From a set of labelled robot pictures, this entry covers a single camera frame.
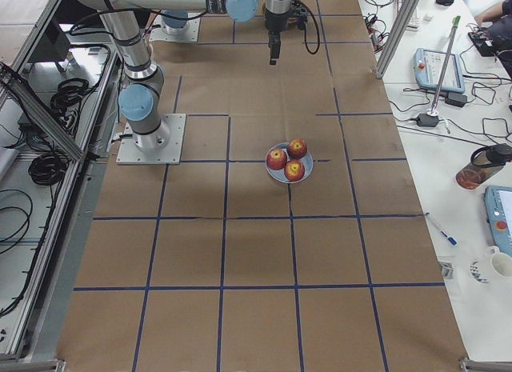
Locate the blue white pen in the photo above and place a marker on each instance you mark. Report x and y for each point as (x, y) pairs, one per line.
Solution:
(451, 240)

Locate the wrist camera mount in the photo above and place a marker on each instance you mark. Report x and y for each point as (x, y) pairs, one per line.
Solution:
(298, 16)

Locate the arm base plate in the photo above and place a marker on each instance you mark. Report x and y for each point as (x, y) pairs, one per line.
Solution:
(164, 146)
(163, 32)

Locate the white mug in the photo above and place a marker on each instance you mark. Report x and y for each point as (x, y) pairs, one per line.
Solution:
(493, 266)

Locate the aluminium frame post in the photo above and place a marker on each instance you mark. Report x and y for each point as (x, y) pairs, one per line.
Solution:
(395, 36)

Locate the red apple plate left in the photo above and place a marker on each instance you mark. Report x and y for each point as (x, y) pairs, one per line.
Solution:
(276, 159)

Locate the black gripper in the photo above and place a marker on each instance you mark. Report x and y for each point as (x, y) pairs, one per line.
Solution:
(275, 22)

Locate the red apple plate front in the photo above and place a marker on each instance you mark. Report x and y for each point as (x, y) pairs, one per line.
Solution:
(294, 170)

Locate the red apple plate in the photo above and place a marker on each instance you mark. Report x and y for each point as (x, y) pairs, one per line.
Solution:
(276, 159)
(294, 170)
(297, 148)

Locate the brown water bottle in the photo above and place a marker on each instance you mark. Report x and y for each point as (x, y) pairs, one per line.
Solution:
(484, 163)

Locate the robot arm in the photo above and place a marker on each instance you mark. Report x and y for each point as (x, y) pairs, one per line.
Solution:
(139, 101)

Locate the light blue plate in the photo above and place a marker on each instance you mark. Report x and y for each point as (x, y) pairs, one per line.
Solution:
(279, 176)

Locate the blue teach pendant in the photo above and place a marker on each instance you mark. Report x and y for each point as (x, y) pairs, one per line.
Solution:
(428, 66)

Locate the red apple plate right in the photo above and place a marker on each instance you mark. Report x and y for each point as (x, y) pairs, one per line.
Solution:
(297, 148)

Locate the black computer mouse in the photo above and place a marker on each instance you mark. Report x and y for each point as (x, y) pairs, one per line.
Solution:
(444, 2)

